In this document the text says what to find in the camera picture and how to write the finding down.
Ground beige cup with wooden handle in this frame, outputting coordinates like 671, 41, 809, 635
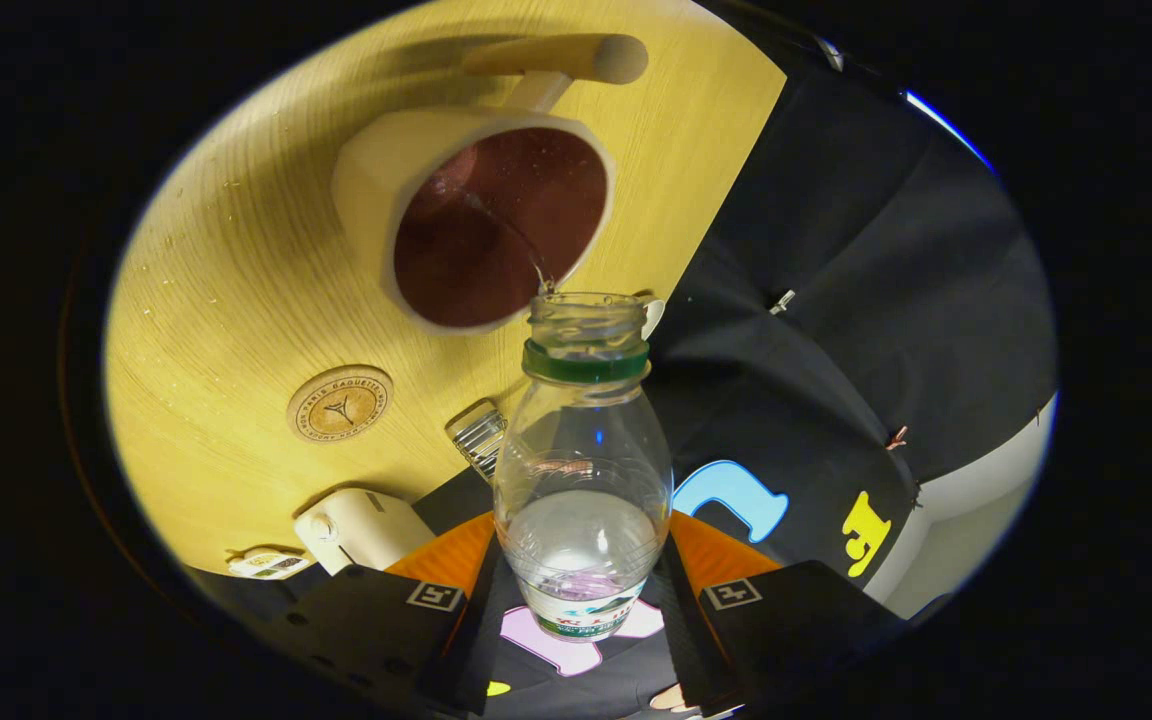
332, 33, 650, 335

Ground round wooden coaster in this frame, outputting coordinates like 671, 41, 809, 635
286, 364, 395, 444

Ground wooden table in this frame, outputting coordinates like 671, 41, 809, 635
104, 0, 787, 581

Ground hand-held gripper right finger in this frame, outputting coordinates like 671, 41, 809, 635
666, 510, 907, 716

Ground black backdrop cloth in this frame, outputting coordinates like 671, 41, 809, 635
186, 60, 1057, 720

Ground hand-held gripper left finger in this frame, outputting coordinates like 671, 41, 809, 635
266, 512, 499, 716

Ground wire mesh basket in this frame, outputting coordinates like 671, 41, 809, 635
445, 399, 507, 481

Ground clear plastic juice bottle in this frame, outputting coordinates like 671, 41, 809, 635
492, 292, 674, 642

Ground white divided bean tray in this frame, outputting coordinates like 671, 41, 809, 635
227, 547, 317, 581

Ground white toaster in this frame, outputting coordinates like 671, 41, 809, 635
294, 487, 437, 576

